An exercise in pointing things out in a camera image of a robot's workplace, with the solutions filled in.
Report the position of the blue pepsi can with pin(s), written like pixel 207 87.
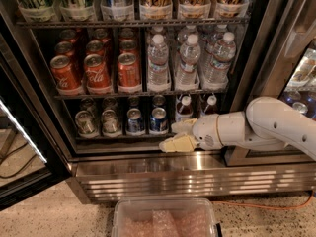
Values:
pixel 134 121
pixel 158 120

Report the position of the front right orange soda can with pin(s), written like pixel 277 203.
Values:
pixel 128 70

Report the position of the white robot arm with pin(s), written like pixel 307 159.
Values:
pixel 267 124

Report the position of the front middle water bottle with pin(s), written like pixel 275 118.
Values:
pixel 190 53

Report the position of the coca-cola can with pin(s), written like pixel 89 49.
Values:
pixel 96 71
pixel 64 73

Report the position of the front left water bottle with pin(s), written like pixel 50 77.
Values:
pixel 158 57

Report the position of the front right water bottle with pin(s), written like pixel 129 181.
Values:
pixel 222 55

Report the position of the right brown drink bottle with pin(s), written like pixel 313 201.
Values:
pixel 208 105

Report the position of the left brown drink bottle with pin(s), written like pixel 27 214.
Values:
pixel 184 109

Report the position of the brown drink bottle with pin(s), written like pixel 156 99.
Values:
pixel 208 105
pixel 184 109

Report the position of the water bottle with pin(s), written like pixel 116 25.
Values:
pixel 158 57
pixel 190 53
pixel 222 55

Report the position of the front left coca-cola can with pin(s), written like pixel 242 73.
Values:
pixel 64 73

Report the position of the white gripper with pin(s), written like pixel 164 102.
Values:
pixel 205 132

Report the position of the front middle coca-cola can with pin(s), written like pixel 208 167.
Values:
pixel 96 71

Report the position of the clear plastic bin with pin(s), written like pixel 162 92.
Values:
pixel 165 217

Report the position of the open fridge door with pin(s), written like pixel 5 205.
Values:
pixel 29 163

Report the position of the stainless steel fridge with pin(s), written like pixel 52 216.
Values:
pixel 272 38

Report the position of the silver can front left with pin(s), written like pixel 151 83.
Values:
pixel 85 122

